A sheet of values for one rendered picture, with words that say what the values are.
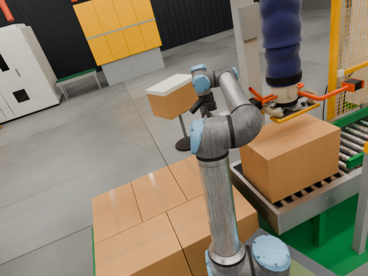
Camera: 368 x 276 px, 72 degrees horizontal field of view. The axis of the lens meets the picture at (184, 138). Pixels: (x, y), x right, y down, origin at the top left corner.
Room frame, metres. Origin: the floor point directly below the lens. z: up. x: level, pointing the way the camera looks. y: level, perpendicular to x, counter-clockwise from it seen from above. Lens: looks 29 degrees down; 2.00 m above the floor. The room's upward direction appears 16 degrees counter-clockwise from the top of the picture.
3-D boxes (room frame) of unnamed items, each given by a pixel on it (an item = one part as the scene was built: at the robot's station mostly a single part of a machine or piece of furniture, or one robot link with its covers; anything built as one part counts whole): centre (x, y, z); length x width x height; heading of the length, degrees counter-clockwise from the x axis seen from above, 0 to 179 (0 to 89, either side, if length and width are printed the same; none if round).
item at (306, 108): (1.48, -0.77, 1.16); 0.34 x 0.10 x 0.05; 104
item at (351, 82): (1.39, -1.10, 1.27); 0.09 x 0.08 x 0.05; 14
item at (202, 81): (1.31, -0.18, 1.58); 0.12 x 0.12 x 0.09; 82
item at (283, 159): (1.56, -0.74, 0.75); 0.60 x 0.40 x 0.40; 101
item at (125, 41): (9.07, 1.01, 1.24); 2.22 x 0.91 x 2.48; 102
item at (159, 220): (1.64, 0.33, 0.34); 1.20 x 1.00 x 0.40; 103
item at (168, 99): (3.41, -0.03, 0.82); 0.60 x 0.40 x 0.40; 126
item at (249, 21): (2.55, -0.92, 1.62); 0.20 x 0.05 x 0.30; 103
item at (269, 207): (1.49, -0.39, 0.58); 0.70 x 0.03 x 0.06; 13
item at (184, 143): (3.41, -0.03, 0.31); 0.40 x 0.40 x 0.62
